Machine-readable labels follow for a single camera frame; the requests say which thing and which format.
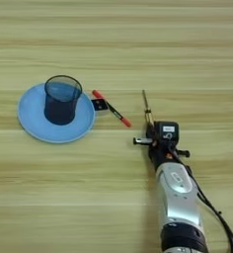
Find small black white square box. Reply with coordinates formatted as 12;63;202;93
90;98;110;117

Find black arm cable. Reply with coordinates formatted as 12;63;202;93
169;152;233;253

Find black mesh pen cup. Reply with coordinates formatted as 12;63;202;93
43;74;83;127

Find amber handled screwdriver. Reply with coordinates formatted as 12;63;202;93
141;89;156;127

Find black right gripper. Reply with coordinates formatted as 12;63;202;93
132;124;192;171

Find blue round plate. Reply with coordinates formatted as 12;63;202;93
17;82;97;144

